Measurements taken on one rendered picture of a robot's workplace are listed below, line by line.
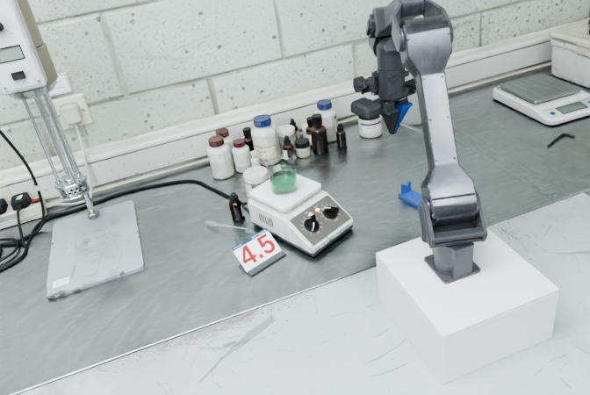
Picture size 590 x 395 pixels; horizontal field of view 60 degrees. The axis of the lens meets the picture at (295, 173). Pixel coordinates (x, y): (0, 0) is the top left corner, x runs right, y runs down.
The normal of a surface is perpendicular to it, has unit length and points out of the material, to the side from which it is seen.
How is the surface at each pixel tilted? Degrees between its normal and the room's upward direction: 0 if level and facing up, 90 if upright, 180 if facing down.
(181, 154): 90
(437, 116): 57
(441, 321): 2
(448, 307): 2
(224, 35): 90
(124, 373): 0
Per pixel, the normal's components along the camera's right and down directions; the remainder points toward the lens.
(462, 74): 0.34, 0.43
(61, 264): -0.14, -0.86
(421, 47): 0.00, 0.11
